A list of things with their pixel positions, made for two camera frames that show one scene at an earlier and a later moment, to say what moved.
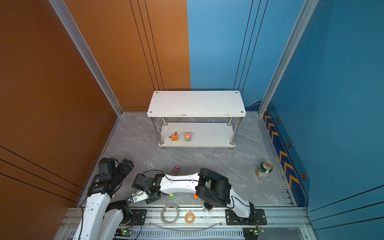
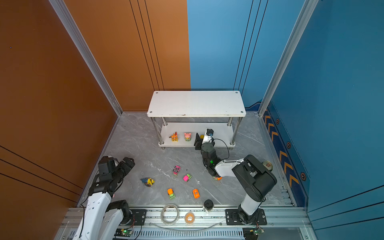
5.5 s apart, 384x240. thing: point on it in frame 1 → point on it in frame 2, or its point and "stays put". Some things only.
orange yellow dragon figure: (174, 137) stays put
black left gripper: (125, 169) stays put
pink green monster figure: (187, 137) stays put
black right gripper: (150, 200) → (198, 144)
